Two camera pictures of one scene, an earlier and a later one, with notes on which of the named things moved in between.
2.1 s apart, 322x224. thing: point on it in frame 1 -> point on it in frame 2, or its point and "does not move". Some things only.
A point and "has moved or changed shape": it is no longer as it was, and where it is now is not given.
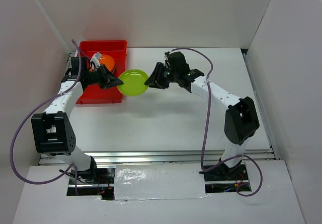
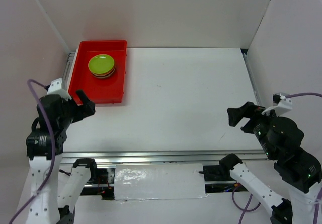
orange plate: (107, 61) has moved or changed shape
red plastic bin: (95, 94) does not move
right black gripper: (155, 80) -> (247, 109)
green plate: (133, 81) -> (101, 63)
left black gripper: (111, 80) -> (87, 108)
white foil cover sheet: (161, 181) does not move
